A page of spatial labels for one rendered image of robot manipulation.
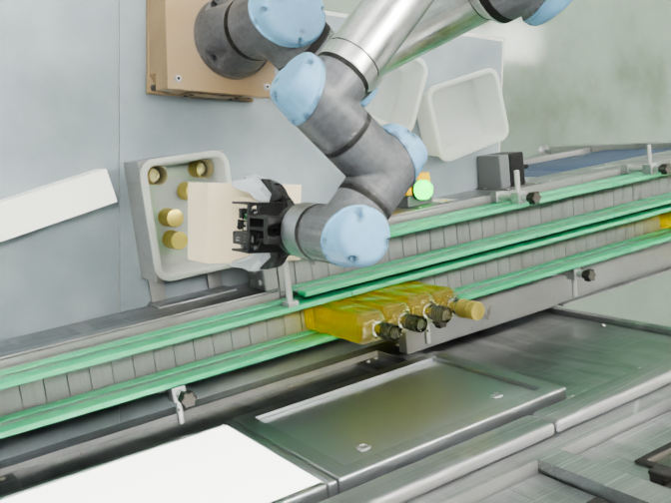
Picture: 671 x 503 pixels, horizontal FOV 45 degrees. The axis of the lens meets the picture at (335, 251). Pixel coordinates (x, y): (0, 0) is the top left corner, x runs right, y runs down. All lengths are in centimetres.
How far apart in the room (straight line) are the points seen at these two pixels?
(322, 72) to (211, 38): 56
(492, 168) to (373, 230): 104
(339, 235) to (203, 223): 34
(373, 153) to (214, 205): 33
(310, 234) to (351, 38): 24
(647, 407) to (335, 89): 78
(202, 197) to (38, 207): 34
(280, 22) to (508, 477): 78
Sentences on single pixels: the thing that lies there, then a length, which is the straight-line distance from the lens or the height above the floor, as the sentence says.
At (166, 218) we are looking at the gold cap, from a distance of 154.
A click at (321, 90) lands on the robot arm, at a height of 144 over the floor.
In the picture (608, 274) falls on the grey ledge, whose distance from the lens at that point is 222.
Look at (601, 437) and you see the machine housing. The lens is 137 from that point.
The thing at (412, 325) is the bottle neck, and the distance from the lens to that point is 145.
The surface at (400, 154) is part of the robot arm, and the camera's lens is 102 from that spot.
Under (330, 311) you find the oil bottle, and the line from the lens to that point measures 152.
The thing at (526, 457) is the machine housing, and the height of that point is 142.
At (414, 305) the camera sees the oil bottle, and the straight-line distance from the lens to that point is 151.
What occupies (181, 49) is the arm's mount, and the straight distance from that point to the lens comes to 153.
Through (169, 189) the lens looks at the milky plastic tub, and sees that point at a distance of 159.
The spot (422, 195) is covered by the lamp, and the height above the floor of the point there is 85.
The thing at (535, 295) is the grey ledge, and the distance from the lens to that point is 202.
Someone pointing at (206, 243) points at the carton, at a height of 112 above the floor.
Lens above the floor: 224
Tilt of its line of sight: 56 degrees down
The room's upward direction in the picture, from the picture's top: 99 degrees clockwise
